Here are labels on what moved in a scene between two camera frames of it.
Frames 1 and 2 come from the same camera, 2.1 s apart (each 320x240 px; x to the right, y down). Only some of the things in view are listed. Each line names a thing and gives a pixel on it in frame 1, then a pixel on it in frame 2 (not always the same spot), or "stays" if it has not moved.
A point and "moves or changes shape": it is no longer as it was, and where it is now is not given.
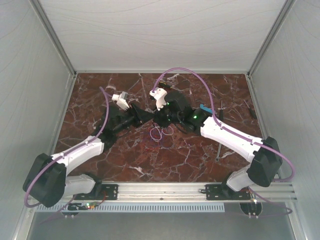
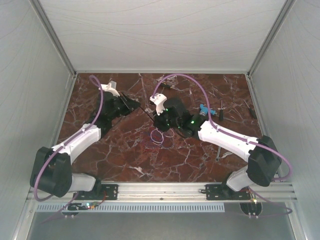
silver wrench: (217, 158) stays
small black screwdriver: (251, 110) stays
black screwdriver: (221, 112) stays
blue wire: (150, 137) -> (151, 134)
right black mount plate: (222, 192) stays
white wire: (160, 133) moves or changes shape
